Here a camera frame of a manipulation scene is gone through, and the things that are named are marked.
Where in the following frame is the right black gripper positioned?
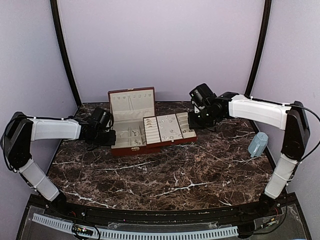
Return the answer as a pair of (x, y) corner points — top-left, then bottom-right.
(188, 106), (220, 129)

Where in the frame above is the beige jewelry tray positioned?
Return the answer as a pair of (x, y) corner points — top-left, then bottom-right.
(143, 112), (198, 148)

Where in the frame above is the wooden jewelry box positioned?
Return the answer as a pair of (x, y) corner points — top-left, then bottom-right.
(108, 87), (160, 156)

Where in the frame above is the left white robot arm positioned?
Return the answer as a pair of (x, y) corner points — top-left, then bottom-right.
(0, 107), (116, 218)

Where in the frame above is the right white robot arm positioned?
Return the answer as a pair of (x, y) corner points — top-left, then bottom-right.
(188, 83), (320, 217)

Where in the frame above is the light blue plastic cup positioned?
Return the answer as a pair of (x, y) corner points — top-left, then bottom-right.
(248, 132), (269, 158)

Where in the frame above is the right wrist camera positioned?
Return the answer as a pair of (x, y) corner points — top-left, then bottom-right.
(190, 89), (204, 114)

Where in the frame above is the white slotted cable duct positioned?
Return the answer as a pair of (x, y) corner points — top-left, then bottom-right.
(31, 213), (239, 240)

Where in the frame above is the black front rail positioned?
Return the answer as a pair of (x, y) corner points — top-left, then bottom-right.
(27, 193), (298, 226)

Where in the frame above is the left black frame post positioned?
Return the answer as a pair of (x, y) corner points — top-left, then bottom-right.
(50, 0), (82, 108)

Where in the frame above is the black frame post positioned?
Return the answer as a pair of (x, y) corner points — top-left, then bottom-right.
(50, 0), (82, 108)
(244, 0), (272, 97)

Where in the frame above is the right black frame post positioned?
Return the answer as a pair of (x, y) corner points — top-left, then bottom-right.
(244, 0), (272, 97)

